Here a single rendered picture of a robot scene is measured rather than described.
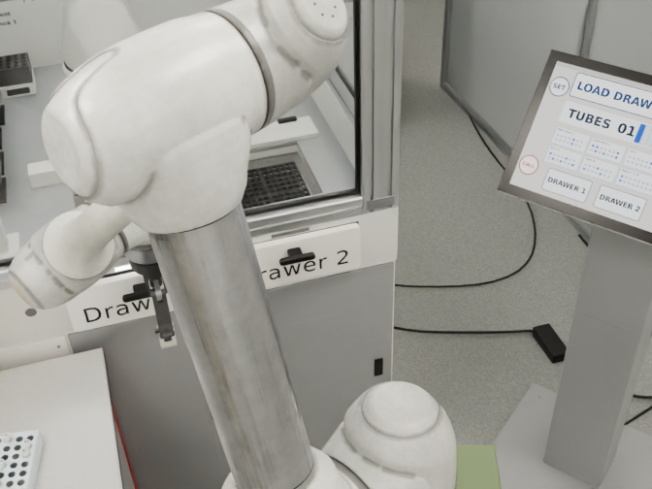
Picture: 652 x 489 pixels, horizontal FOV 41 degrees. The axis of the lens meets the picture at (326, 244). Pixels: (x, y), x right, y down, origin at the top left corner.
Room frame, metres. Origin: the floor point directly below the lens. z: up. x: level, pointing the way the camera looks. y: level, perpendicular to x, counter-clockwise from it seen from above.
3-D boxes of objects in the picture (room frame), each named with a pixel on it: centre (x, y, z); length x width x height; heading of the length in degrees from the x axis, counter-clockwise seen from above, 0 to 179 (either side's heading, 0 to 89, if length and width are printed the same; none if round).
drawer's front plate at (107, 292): (1.28, 0.37, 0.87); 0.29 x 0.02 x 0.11; 105
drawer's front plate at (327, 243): (1.37, 0.07, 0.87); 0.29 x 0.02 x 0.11; 105
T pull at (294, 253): (1.34, 0.06, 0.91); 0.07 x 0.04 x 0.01; 105
